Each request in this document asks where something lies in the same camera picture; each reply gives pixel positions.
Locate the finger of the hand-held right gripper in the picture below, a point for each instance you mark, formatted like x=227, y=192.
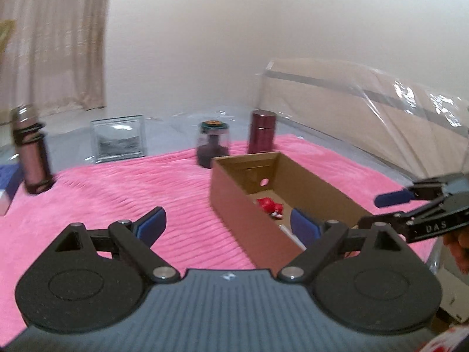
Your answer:
x=395, y=218
x=392, y=198

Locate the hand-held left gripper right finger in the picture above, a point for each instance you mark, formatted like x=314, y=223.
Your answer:
x=306, y=224

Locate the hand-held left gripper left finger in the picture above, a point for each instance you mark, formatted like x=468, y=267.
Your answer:
x=150, y=224

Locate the white square box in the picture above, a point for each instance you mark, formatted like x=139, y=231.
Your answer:
x=289, y=233

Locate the red toy figure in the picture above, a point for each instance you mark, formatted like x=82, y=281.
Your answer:
x=269, y=205

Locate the brown cardboard box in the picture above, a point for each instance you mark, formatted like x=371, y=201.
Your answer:
x=242, y=220

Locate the person's right hand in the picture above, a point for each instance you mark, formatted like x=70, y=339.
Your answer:
x=458, y=253

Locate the pink ribbed blanket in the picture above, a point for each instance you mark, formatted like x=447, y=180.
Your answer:
x=110, y=190

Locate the plastic wrapped headboard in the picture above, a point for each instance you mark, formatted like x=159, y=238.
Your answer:
x=366, y=117

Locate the white carton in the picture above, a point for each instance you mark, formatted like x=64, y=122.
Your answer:
x=454, y=293

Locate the plastic covered mattress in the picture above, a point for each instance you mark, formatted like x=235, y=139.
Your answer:
x=176, y=128

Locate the dark glass jar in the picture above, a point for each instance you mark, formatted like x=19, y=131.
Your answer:
x=212, y=146

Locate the maroon tumbler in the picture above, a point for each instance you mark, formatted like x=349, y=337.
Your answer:
x=261, y=132

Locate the red white printed cloth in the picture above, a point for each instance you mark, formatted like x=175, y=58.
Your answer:
x=445, y=341

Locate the steel thermos flask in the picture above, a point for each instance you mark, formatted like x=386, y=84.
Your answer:
x=33, y=161

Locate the blue white flat box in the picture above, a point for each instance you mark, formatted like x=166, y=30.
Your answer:
x=7, y=179

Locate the beige curtain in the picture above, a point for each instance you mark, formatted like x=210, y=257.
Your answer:
x=55, y=44

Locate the silver picture frame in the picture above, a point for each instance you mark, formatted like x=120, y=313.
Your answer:
x=117, y=141

